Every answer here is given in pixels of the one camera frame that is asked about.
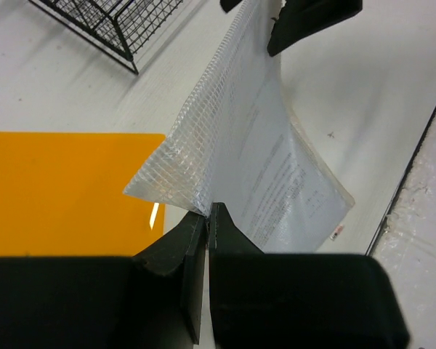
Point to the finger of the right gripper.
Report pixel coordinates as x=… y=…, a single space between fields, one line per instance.
x=299 y=19
x=228 y=5

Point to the clear document sleeve with paper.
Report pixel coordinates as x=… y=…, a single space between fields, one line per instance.
x=236 y=141

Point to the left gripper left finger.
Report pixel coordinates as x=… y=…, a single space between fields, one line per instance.
x=150 y=300

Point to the orange plastic folder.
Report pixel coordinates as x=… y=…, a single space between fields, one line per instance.
x=62 y=194

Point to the black wire mesh basket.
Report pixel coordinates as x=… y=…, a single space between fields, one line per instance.
x=119 y=29

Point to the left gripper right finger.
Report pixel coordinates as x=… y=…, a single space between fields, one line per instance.
x=260 y=300

